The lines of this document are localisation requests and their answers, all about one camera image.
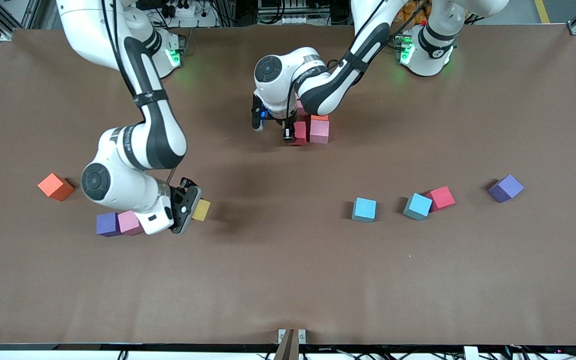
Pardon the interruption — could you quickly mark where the pinkish red foam cube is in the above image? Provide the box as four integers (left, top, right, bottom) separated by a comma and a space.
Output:
425, 186, 456, 213
290, 121, 311, 146

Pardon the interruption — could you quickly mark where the yellow foam cube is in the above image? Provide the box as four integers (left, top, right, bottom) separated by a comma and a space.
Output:
191, 199, 212, 222

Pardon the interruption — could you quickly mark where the cyan foam cube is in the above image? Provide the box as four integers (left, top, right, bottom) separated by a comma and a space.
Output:
403, 193, 433, 221
351, 197, 377, 223

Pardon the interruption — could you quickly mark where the violet foam cube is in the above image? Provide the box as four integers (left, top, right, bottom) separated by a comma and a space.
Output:
96, 212, 121, 237
488, 174, 525, 204

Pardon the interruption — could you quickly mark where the white power strip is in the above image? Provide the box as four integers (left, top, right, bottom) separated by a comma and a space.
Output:
165, 1, 198, 18

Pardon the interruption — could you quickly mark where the orange mesh bag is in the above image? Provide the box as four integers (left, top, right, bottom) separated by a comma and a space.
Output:
402, 0, 430, 26

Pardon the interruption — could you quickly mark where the brown bar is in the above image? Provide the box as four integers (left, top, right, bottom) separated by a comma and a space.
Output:
274, 328, 300, 360

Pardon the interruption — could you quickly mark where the grey metal bracket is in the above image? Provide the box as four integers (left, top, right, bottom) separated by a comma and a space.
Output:
278, 328, 307, 345

